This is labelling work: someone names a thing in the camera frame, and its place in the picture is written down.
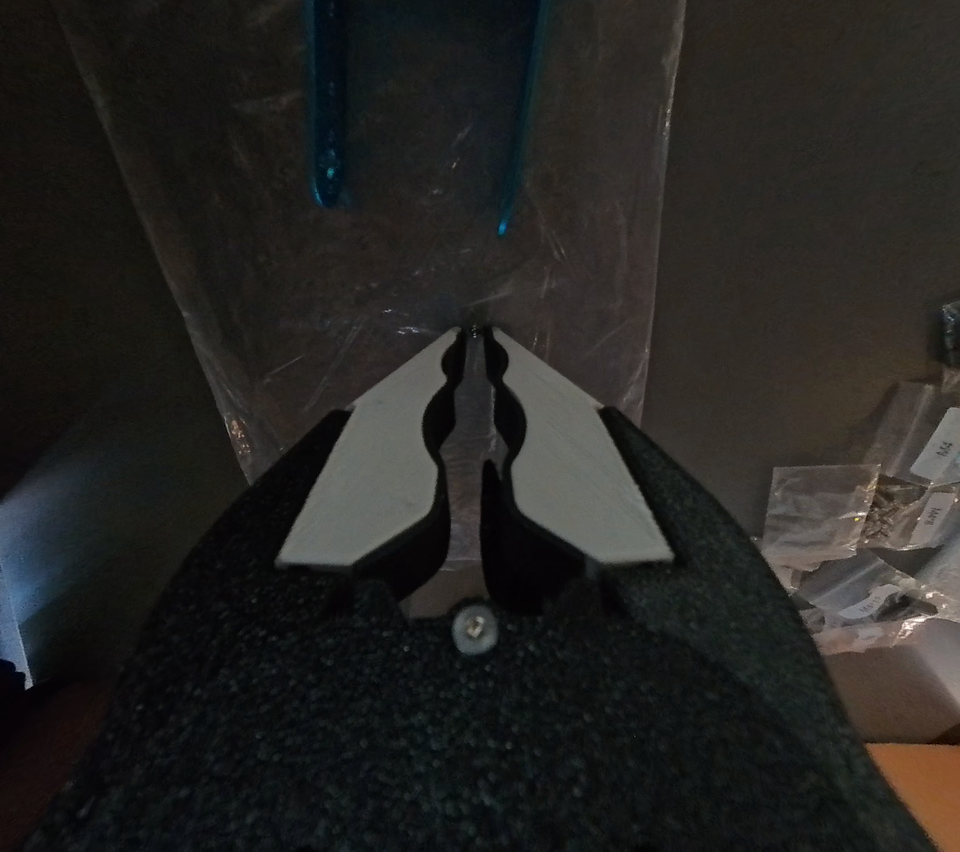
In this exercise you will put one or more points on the pile of small screw bags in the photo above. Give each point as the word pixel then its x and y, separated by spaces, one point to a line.
pixel 862 530

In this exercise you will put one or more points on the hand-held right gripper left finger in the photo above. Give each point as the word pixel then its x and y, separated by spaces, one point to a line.
pixel 360 492

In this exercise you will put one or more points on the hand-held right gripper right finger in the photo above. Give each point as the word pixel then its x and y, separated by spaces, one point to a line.
pixel 592 492

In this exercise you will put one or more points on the blue metal U bracket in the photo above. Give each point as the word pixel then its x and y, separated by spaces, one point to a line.
pixel 326 42

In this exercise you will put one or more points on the orange box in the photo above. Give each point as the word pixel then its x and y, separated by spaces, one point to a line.
pixel 922 792

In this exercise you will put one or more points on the large clear plastic bag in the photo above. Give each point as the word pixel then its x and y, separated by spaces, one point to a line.
pixel 420 267

